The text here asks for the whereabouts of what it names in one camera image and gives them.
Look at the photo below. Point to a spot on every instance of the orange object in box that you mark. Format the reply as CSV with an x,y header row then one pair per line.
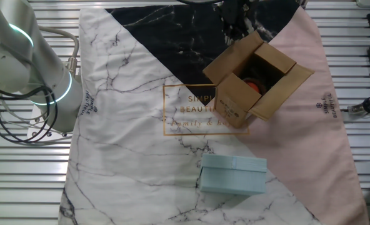
x,y
263,85

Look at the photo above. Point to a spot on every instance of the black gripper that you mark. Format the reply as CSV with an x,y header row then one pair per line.
x,y
235,11

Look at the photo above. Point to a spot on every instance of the marble pink black tablecloth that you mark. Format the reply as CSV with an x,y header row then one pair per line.
x,y
125,125

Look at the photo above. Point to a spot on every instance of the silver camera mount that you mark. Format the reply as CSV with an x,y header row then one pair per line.
x,y
364,106

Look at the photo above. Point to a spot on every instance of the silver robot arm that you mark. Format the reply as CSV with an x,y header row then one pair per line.
x,y
32,62

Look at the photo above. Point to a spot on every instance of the light blue gift box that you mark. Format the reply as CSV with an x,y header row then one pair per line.
x,y
232,178

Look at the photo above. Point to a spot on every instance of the brown cardboard box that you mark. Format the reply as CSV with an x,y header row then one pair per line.
x,y
235,103

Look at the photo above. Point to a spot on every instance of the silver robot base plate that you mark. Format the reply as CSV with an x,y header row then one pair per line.
x,y
38,132

